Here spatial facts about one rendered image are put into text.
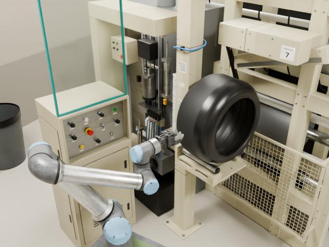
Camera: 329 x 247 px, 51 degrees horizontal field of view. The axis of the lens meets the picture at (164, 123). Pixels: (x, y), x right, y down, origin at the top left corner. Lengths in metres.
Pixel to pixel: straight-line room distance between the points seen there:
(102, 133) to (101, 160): 0.21
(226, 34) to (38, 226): 2.32
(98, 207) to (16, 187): 2.02
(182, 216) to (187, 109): 1.20
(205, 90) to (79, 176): 0.96
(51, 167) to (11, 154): 2.47
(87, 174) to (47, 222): 1.75
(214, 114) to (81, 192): 0.90
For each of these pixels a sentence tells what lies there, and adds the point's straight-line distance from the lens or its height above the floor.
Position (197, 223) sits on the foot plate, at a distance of 3.29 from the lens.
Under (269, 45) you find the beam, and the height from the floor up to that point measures 1.72.
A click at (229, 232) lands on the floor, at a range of 3.27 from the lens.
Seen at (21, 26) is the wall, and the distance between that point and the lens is 4.84.
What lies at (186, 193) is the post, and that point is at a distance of 2.95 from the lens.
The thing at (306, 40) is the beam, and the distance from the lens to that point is 2.20.
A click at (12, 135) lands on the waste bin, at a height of 0.41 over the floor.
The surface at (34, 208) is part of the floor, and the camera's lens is 3.66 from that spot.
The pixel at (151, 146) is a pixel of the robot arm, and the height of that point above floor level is 1.27.
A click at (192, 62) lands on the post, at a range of 2.39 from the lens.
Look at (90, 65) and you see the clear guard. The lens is 2.36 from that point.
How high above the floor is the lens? 2.33
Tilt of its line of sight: 29 degrees down
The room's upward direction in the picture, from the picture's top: straight up
